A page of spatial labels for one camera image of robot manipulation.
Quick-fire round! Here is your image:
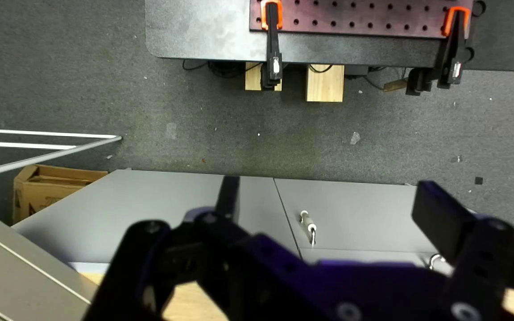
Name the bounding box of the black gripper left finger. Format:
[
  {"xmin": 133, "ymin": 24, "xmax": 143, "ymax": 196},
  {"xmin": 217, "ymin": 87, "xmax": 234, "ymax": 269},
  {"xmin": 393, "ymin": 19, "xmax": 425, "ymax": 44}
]
[{"xmin": 83, "ymin": 174, "xmax": 308, "ymax": 321}]

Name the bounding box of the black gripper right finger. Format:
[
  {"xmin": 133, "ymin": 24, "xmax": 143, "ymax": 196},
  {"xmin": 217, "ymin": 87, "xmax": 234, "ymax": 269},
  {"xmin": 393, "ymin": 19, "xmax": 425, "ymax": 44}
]
[{"xmin": 411, "ymin": 180, "xmax": 514, "ymax": 321}]

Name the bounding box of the grey metal cabinet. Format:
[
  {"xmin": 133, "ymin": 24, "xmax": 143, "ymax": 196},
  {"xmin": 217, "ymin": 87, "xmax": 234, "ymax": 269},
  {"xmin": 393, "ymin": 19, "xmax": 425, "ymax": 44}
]
[{"xmin": 11, "ymin": 167, "xmax": 458, "ymax": 276}]

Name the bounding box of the beige metal cabinet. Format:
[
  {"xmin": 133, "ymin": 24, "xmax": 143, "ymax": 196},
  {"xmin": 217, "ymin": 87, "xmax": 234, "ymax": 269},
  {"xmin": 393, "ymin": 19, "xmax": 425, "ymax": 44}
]
[{"xmin": 0, "ymin": 203, "xmax": 101, "ymax": 321}]

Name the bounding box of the brown cardboard box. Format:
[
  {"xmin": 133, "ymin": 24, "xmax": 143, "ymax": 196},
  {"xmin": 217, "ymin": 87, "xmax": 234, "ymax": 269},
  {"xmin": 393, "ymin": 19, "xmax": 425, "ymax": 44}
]
[{"xmin": 11, "ymin": 163, "xmax": 111, "ymax": 224}]

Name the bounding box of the wide orange black bar clamp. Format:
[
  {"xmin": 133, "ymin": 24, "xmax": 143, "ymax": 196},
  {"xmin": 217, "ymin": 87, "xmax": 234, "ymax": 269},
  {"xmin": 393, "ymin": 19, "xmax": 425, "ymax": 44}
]
[{"xmin": 406, "ymin": 5, "xmax": 477, "ymax": 96}]

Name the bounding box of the small wooden block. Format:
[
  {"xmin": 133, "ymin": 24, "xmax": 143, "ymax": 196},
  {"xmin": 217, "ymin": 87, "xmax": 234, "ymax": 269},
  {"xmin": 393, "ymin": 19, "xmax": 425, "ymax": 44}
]
[{"xmin": 243, "ymin": 60, "xmax": 284, "ymax": 94}]

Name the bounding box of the large wooden block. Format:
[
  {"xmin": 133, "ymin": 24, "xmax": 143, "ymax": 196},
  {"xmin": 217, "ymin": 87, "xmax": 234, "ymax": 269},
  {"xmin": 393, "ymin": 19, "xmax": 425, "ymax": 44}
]
[{"xmin": 306, "ymin": 62, "xmax": 347, "ymax": 103}]

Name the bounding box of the dark grey metal table plate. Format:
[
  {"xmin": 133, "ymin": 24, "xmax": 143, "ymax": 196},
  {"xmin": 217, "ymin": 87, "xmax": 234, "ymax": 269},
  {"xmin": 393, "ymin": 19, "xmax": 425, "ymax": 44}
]
[{"xmin": 145, "ymin": 0, "xmax": 514, "ymax": 74}]

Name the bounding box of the slim orange black bar clamp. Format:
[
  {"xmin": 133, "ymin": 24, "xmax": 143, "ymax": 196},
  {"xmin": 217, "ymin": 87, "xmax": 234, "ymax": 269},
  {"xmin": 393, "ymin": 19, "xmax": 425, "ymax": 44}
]
[{"xmin": 259, "ymin": 0, "xmax": 286, "ymax": 92}]

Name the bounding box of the red perforated pegboard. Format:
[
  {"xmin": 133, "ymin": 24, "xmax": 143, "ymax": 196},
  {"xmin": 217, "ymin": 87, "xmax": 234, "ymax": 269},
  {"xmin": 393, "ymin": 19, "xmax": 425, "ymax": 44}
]
[{"xmin": 249, "ymin": 0, "xmax": 477, "ymax": 39}]

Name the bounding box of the silver handle on grey cabinet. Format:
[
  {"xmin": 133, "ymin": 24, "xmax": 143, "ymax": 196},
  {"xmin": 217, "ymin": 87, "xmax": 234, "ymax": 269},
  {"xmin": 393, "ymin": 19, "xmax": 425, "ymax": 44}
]
[
  {"xmin": 427, "ymin": 251, "xmax": 458, "ymax": 278},
  {"xmin": 299, "ymin": 208, "xmax": 320, "ymax": 247}
]

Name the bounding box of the silver wire rack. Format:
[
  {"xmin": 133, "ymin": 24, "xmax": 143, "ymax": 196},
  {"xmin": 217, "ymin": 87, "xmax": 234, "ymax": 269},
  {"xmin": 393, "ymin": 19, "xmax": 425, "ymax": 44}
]
[{"xmin": 0, "ymin": 126, "xmax": 124, "ymax": 183}]

